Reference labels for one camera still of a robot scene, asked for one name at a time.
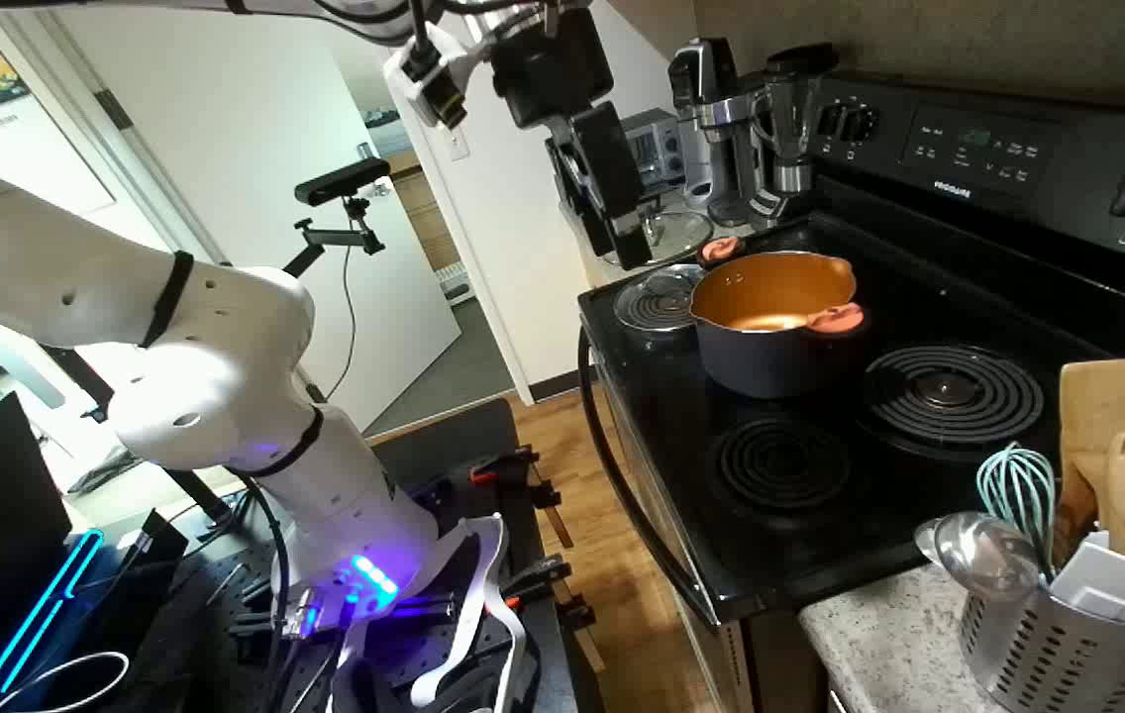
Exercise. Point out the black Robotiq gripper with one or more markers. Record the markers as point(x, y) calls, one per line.
point(547, 65)

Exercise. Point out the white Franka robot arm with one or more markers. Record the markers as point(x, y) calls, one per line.
point(51, 277)

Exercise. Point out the glass lid with knob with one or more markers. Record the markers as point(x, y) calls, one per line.
point(683, 234)

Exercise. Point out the grey pot with orange interior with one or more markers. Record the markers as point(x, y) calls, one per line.
point(773, 363)

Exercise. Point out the black electric stove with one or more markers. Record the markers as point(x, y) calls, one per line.
point(666, 437)

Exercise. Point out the black orange clamp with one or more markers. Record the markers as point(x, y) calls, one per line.
point(547, 586)
point(518, 478)

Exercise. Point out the black robot cart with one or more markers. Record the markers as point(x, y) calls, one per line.
point(445, 455)

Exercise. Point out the small black coil burner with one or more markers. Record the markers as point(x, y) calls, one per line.
point(781, 461)

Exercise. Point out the large black coil burner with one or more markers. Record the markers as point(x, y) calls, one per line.
point(951, 392)

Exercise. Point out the white VR headset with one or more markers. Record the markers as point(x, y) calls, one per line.
point(477, 619)

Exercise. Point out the teal whisk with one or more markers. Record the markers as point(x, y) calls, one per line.
point(1020, 495)

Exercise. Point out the metal ladle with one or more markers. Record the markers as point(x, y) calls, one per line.
point(980, 554)

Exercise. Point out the white plastic spatula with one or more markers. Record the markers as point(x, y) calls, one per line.
point(1112, 578)

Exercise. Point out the perforated metal utensil holder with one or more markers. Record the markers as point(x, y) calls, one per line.
point(1053, 654)

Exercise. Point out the white light switch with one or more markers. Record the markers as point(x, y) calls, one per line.
point(460, 143)

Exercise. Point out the black stereo camera bar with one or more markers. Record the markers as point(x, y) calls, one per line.
point(341, 181)

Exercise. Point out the colourful wall picture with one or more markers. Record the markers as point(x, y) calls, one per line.
point(2, 79)

